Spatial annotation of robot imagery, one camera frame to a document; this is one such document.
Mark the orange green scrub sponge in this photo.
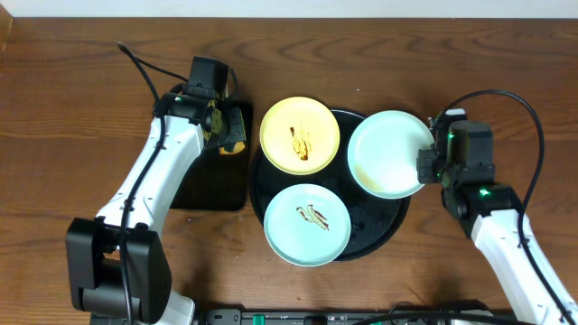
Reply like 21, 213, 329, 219
219, 142, 246, 155

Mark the light blue plate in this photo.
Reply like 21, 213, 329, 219
347, 110, 434, 200
263, 183, 351, 267

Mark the yellow plate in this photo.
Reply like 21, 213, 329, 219
259, 97, 340, 175

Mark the light blue plate front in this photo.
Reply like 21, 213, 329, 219
263, 183, 351, 267

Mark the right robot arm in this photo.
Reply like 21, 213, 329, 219
416, 149, 577, 324

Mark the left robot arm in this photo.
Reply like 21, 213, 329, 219
65, 92, 252, 324

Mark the black rectangular tray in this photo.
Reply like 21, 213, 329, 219
171, 100, 254, 211

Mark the black round tray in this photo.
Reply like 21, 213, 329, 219
248, 109, 410, 261

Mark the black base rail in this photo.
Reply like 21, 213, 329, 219
191, 309, 515, 325

